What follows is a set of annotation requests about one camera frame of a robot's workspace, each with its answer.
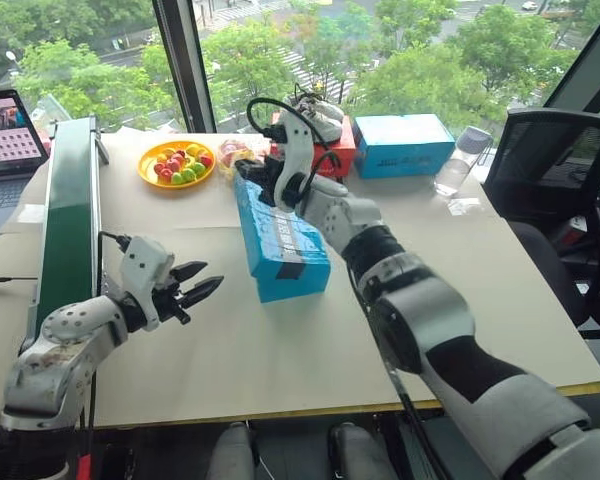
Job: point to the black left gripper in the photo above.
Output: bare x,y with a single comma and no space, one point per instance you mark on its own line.
170,300

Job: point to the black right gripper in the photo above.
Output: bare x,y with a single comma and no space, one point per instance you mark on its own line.
270,172

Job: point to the blue shoe box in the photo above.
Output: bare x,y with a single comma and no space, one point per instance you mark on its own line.
265,235
405,150

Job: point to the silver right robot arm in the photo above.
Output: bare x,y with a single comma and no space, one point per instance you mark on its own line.
430,310

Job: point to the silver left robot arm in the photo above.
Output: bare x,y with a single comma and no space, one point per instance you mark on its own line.
55,360

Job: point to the red shoe box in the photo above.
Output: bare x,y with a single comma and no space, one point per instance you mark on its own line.
337,160

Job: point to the green conveyor belt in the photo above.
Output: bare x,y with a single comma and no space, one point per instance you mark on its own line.
70,225

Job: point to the clear bag of colourful candy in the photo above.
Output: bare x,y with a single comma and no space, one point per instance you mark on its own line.
227,150

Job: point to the green toy fruit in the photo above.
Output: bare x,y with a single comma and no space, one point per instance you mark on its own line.
198,169
187,175

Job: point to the white brown child's shoe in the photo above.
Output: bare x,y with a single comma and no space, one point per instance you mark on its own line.
325,130
332,111

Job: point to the red toy fruit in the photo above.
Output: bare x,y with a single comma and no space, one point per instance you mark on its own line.
165,174

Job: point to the yellow plate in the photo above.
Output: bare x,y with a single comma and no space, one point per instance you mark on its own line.
147,172

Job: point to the grey rounded shape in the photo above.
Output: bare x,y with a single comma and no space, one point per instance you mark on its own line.
360,452
230,452

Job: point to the clear bottle with grey lid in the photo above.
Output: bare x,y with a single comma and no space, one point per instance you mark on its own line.
472,140

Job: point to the clear plastic wrapper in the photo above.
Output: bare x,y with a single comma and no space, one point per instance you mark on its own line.
47,107

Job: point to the grey laptop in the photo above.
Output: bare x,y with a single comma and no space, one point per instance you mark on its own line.
0,145

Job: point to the black mesh office chair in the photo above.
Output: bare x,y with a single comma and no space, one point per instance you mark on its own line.
545,150

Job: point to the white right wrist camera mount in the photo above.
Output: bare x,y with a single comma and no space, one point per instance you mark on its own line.
297,145

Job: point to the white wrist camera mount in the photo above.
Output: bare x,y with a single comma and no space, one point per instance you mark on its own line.
140,260
297,145

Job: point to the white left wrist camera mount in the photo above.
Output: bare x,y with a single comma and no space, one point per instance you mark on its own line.
140,260

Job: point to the dark window frame post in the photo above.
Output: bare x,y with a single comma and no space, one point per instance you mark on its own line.
185,65
580,55

